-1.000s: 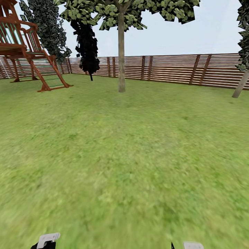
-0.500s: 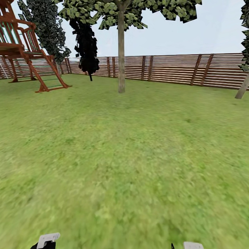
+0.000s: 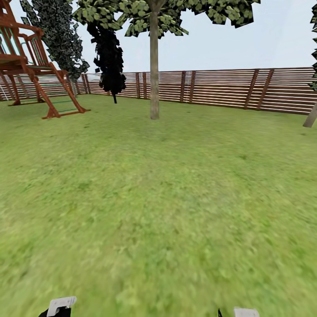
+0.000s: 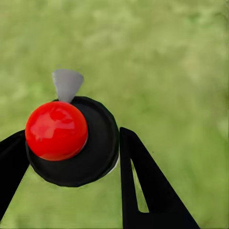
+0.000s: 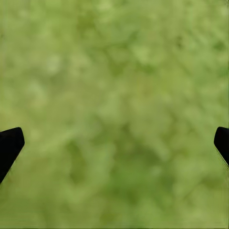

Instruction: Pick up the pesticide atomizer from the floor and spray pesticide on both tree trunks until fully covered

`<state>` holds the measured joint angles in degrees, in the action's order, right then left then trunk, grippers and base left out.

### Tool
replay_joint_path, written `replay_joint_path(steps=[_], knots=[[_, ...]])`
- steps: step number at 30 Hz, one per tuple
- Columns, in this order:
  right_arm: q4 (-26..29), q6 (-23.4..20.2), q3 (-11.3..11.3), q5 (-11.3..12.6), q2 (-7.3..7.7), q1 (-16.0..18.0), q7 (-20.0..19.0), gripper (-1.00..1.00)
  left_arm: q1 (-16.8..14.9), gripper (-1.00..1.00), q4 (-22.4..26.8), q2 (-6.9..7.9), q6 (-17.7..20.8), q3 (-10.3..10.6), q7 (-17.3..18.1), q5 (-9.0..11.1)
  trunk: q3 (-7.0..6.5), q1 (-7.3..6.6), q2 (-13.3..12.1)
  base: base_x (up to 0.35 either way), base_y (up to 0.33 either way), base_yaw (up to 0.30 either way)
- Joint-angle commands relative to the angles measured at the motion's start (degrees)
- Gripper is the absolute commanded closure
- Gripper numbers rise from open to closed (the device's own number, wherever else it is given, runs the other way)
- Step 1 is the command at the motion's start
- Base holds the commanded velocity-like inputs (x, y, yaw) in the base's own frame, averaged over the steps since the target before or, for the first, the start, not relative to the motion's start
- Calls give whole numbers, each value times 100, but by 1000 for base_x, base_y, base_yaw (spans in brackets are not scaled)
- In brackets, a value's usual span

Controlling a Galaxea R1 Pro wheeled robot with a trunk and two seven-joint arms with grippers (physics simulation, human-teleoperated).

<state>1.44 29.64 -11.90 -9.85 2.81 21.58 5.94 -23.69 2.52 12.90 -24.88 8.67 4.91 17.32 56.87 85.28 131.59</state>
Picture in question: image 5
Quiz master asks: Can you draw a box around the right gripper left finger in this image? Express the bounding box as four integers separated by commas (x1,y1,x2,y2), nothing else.
0,127,25,184

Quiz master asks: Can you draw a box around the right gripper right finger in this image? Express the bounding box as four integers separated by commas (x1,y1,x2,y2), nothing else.
214,127,229,165

